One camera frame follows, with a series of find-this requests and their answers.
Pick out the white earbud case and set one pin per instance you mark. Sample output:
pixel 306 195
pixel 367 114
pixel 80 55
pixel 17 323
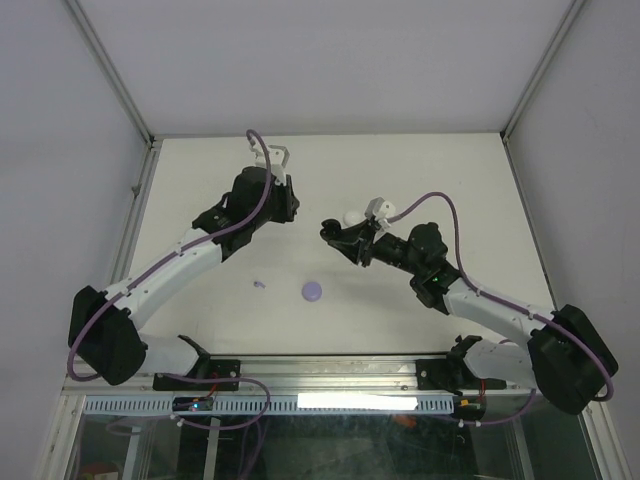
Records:
pixel 352 218

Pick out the slotted cable duct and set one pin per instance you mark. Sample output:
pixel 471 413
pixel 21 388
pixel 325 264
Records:
pixel 298 404

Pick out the aluminium front rail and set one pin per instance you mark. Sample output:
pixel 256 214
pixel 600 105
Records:
pixel 293 374

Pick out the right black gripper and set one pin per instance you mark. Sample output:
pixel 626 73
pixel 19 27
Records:
pixel 362 250

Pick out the purple earbud case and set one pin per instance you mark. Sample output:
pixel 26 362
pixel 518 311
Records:
pixel 312 291

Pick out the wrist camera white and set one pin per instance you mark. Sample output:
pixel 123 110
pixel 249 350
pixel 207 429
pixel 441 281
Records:
pixel 380 211
pixel 279 157

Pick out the black earbud case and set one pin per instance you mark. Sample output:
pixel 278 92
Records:
pixel 331 229

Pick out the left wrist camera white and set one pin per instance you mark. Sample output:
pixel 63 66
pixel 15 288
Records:
pixel 279 157

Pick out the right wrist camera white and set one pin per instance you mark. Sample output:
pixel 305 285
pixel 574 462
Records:
pixel 380 211

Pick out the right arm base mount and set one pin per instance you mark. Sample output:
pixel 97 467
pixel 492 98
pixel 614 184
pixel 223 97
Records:
pixel 449 373

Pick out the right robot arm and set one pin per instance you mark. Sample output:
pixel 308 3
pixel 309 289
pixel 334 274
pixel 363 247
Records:
pixel 557 353

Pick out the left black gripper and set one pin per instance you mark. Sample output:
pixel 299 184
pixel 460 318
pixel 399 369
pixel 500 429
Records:
pixel 290 203

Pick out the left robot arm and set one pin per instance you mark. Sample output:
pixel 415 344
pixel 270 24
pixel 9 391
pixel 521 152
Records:
pixel 106 325

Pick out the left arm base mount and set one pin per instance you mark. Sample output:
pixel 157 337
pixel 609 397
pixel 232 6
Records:
pixel 187 366

